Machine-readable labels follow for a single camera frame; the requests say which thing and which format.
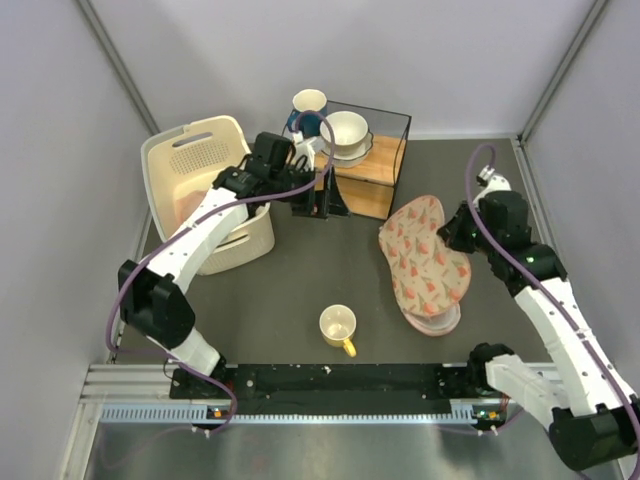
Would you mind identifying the white ceramic bowl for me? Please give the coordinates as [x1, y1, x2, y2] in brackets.
[320, 111, 369, 154]

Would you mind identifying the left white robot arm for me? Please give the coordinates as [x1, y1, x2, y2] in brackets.
[115, 132, 349, 397]

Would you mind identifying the grey slotted cable duct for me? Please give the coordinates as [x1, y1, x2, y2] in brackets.
[99, 399, 504, 427]

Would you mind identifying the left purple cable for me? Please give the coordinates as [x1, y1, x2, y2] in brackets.
[105, 109, 336, 436]

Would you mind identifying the yellow ceramic mug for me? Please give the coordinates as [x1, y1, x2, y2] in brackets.
[319, 304, 357, 358]

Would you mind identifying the white scalloped plate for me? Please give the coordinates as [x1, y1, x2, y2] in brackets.
[333, 131, 374, 168]

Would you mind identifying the blue ceramic mug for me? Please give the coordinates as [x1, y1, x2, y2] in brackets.
[286, 89, 328, 138]

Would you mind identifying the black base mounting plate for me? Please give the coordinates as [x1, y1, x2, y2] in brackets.
[169, 362, 501, 404]

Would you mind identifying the cream plastic laundry basket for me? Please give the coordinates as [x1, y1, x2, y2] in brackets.
[141, 115, 275, 276]

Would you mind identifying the pink bra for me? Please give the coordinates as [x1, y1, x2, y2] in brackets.
[174, 190, 208, 224]

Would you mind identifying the black wire wooden shelf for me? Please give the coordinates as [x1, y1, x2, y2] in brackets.
[327, 100, 412, 220]

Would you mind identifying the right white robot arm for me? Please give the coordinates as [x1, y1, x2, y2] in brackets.
[438, 166, 639, 471]

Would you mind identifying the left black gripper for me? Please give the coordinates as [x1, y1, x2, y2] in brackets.
[268, 164, 350, 218]

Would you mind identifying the floral bra laundry bag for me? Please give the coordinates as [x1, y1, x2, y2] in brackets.
[378, 195, 471, 337]

